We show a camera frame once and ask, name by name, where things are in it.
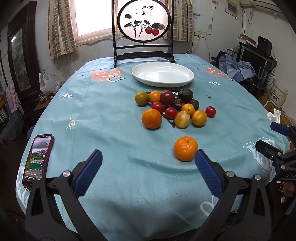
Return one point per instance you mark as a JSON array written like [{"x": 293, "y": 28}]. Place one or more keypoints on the red cherry tomato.
[
  {"x": 171, "y": 112},
  {"x": 210, "y": 111},
  {"x": 158, "y": 106}
]

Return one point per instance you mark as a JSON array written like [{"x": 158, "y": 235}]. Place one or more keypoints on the green-yellow citrus fruit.
[{"x": 141, "y": 98}]

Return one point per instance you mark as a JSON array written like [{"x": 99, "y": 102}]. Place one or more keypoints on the cardboard box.
[{"x": 247, "y": 39}]

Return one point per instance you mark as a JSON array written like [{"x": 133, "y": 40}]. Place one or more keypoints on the dark red passion fruit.
[{"x": 167, "y": 97}]

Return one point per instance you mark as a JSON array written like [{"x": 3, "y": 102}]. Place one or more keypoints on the bright window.
[{"x": 92, "y": 16}]

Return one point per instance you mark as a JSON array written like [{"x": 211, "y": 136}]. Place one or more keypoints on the crumpled white tissue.
[{"x": 274, "y": 115}]

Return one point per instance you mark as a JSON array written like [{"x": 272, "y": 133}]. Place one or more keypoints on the white oval plate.
[{"x": 161, "y": 74}]

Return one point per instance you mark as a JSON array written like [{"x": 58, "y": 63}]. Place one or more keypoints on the white plastic bucket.
[{"x": 278, "y": 92}]

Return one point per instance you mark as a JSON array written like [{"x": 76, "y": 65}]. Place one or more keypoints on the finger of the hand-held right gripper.
[
  {"x": 266, "y": 148},
  {"x": 278, "y": 128}
]

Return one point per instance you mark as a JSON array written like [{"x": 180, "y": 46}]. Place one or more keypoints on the mandarin with green stem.
[{"x": 186, "y": 148}]

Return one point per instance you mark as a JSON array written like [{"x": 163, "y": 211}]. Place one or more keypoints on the smartphone with red case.
[{"x": 38, "y": 157}]

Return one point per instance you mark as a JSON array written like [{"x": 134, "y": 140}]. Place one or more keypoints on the large orange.
[{"x": 151, "y": 118}]

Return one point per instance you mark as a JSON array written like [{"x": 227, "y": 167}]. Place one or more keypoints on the white plastic bag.
[{"x": 47, "y": 83}]

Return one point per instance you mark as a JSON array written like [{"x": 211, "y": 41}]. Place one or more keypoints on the pink cloth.
[{"x": 11, "y": 97}]

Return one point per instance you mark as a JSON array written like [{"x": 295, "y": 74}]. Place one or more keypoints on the dark wooden framed cabinet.
[{"x": 20, "y": 53}]

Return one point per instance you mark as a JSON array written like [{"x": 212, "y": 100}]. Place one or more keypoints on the black monitor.
[{"x": 253, "y": 59}]

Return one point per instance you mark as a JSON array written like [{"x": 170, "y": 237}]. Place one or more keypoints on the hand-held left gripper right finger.
[{"x": 208, "y": 172}]

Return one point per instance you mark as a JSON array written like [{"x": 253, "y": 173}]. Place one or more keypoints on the yellow-orange citrus fruit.
[{"x": 199, "y": 117}]

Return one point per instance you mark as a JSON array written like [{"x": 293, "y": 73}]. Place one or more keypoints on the person's right hand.
[{"x": 288, "y": 191}]

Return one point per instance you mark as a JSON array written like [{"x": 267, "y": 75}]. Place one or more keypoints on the round painted table screen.
[{"x": 143, "y": 20}]

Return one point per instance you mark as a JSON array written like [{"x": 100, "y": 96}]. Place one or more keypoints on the crumpled blue cloth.
[{"x": 238, "y": 67}]

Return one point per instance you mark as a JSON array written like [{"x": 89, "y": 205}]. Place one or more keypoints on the white wall meter box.
[{"x": 232, "y": 8}]

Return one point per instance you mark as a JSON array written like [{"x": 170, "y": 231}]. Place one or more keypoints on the beige checked curtain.
[
  {"x": 182, "y": 20},
  {"x": 61, "y": 30}
]

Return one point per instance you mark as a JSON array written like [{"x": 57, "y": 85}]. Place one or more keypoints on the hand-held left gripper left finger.
[{"x": 89, "y": 173}]

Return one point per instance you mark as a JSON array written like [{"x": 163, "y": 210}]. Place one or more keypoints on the black speaker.
[{"x": 264, "y": 45}]

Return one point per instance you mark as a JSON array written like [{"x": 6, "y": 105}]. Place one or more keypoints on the white wall socket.
[{"x": 200, "y": 33}]

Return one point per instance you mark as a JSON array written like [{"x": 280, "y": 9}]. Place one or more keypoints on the dark wrinkled passion fruit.
[
  {"x": 185, "y": 94},
  {"x": 178, "y": 104},
  {"x": 195, "y": 104}
]

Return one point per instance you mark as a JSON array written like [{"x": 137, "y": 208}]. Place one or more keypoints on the yellow passion fruit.
[{"x": 182, "y": 119}]

